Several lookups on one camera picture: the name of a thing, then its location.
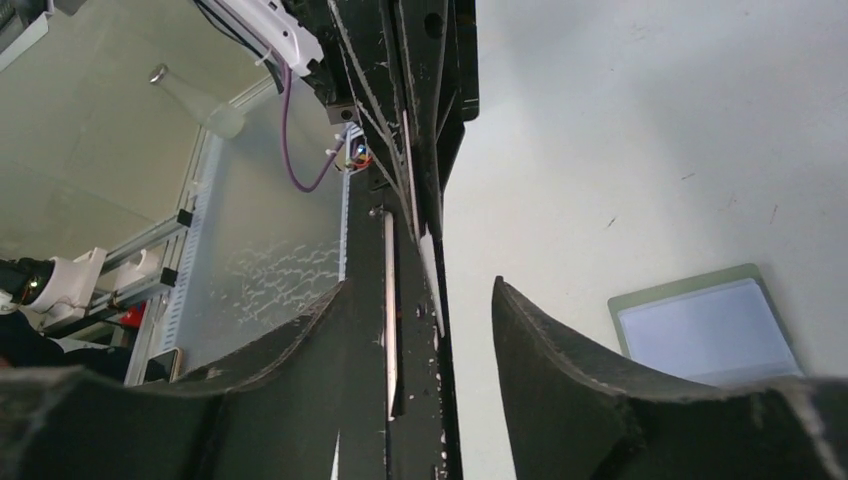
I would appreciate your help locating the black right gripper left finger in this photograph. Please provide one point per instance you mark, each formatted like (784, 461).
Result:
(268, 410)

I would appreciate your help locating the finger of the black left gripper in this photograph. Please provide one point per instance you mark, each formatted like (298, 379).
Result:
(438, 43)
(371, 65)

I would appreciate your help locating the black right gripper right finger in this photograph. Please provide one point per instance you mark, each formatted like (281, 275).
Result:
(575, 409)

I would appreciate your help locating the green leather card holder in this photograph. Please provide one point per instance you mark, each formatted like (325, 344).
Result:
(720, 328)

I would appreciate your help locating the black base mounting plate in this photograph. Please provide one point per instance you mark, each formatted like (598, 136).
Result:
(400, 419)

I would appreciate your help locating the clear glass bottle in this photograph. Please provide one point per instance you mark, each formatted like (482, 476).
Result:
(216, 116)

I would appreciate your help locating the aluminium frame rail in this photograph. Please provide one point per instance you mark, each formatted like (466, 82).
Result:
(137, 310)

